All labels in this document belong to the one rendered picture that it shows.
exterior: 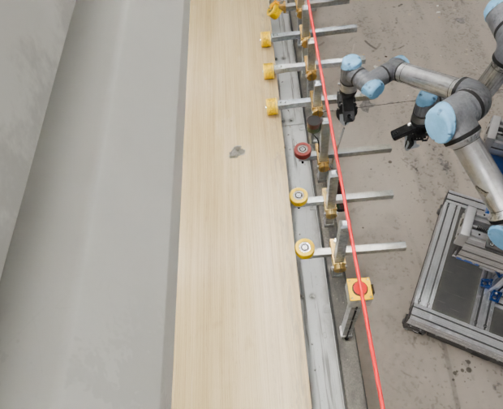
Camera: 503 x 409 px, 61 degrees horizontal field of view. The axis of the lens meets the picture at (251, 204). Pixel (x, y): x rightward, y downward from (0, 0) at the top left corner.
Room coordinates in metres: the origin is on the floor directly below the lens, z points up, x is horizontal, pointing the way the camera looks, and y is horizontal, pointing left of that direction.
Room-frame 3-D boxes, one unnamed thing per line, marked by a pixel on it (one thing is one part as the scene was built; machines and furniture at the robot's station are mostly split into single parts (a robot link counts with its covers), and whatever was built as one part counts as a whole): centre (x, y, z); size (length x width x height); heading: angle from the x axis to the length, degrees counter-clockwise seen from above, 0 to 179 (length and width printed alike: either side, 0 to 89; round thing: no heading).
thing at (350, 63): (1.26, -0.49, 1.29); 0.09 x 0.08 x 0.11; 24
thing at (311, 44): (1.66, -0.43, 0.90); 0.03 x 0.03 x 0.48; 83
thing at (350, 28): (1.95, -0.50, 0.95); 0.50 x 0.04 x 0.04; 83
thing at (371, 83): (1.18, -0.54, 1.29); 0.11 x 0.11 x 0.08; 24
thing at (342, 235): (0.67, -0.31, 0.92); 0.03 x 0.03 x 0.48; 83
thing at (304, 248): (0.73, -0.18, 0.85); 0.08 x 0.08 x 0.11
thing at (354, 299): (0.41, -0.27, 1.18); 0.07 x 0.07 x 0.08; 83
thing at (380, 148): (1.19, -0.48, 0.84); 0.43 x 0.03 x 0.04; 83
